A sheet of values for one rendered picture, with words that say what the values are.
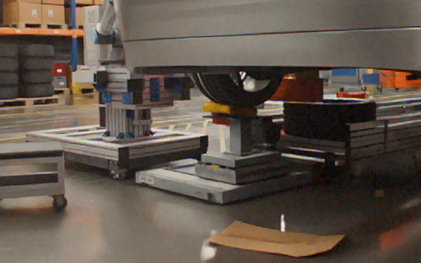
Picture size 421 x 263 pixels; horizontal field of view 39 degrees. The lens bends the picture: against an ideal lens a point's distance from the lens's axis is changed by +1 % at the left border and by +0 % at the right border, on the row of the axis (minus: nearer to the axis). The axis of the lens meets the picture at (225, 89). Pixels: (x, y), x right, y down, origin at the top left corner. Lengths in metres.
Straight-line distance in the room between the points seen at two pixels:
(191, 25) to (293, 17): 0.53
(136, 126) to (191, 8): 2.30
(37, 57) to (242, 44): 9.06
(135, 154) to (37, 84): 7.10
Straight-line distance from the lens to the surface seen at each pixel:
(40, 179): 3.69
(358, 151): 3.98
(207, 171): 3.65
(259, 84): 3.76
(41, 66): 11.14
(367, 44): 1.93
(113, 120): 4.62
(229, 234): 2.82
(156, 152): 4.29
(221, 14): 2.27
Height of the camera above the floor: 0.82
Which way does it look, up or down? 3 degrees down
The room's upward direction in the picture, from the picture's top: 1 degrees counter-clockwise
